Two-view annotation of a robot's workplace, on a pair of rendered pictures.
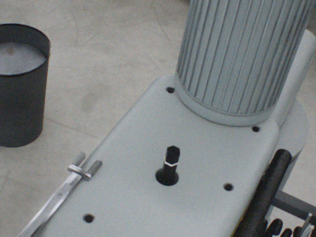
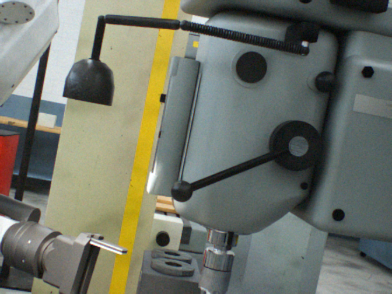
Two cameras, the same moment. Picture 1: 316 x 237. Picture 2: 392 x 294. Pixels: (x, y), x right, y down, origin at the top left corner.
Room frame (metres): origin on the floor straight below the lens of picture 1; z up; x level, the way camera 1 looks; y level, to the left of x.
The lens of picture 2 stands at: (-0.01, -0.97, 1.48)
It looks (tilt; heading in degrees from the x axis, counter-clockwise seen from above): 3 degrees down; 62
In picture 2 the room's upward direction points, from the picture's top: 11 degrees clockwise
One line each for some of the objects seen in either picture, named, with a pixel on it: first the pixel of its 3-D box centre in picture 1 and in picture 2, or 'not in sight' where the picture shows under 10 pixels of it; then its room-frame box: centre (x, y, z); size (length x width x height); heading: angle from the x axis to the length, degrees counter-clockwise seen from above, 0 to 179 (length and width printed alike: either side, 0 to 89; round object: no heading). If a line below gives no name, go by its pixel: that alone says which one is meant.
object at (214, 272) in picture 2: not in sight; (216, 273); (0.56, -0.03, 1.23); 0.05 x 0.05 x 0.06
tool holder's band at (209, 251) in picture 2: not in sight; (219, 253); (0.56, -0.03, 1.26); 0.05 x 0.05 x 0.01
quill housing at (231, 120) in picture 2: not in sight; (248, 124); (0.56, -0.03, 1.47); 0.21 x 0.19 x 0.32; 71
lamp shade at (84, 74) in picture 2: not in sight; (90, 80); (0.31, 0.02, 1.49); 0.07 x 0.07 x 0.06
